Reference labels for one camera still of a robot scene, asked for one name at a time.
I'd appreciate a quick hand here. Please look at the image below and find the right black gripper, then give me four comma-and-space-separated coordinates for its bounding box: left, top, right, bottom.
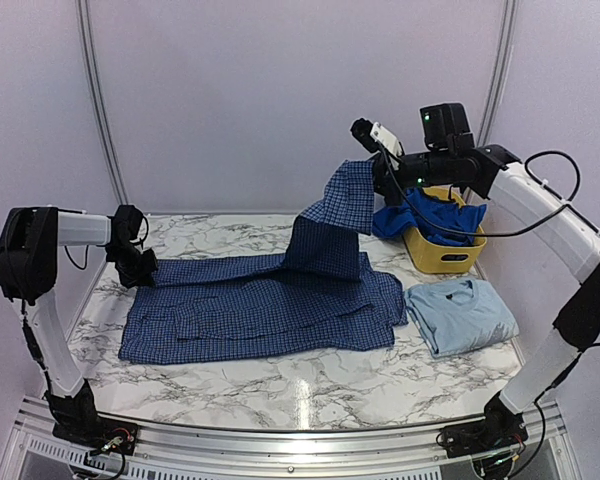
347, 148, 453, 206

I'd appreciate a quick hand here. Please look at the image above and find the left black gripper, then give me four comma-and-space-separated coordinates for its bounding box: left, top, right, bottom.
105, 243, 157, 288

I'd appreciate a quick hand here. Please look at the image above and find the light blue t-shirt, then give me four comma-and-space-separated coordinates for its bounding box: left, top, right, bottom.
404, 276, 519, 359

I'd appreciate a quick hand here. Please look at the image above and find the blue patterned button shirt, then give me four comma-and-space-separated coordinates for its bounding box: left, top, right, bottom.
118, 160, 408, 365

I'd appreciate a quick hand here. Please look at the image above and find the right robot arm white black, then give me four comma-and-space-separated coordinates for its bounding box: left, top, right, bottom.
371, 144, 600, 448

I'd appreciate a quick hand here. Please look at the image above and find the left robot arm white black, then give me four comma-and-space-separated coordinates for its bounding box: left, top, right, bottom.
0, 205, 158, 445

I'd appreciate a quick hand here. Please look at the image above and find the yellow plastic laundry basket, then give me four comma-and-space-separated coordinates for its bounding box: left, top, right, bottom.
403, 188, 487, 274

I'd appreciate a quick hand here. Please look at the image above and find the royal blue garment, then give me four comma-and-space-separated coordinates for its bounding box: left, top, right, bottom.
372, 189, 487, 247

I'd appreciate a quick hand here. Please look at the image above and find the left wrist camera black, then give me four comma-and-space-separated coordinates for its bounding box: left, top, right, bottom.
111, 204, 145, 245

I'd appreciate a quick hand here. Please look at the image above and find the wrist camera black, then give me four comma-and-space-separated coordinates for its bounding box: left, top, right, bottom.
111, 204, 145, 245
419, 103, 475, 153

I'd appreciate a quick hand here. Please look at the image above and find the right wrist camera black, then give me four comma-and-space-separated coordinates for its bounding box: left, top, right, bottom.
419, 103, 475, 153

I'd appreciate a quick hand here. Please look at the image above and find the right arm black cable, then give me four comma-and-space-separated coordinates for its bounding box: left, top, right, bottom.
377, 142, 582, 238

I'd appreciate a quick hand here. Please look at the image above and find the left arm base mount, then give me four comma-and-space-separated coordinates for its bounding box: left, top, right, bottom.
49, 396, 138, 455

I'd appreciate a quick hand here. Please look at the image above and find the right corner aluminium post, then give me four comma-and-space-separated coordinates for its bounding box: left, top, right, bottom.
477, 0, 520, 146

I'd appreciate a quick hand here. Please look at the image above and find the corner aluminium post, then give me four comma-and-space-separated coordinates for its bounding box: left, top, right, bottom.
75, 0, 129, 204
477, 0, 520, 146

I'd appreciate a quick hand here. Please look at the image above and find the aluminium front frame rail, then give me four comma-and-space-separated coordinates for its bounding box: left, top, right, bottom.
0, 397, 581, 479

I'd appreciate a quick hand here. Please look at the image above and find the left corner aluminium post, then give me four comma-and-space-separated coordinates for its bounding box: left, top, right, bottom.
75, 0, 129, 204

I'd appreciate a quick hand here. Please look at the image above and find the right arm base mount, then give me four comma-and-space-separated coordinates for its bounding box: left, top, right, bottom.
436, 411, 528, 458

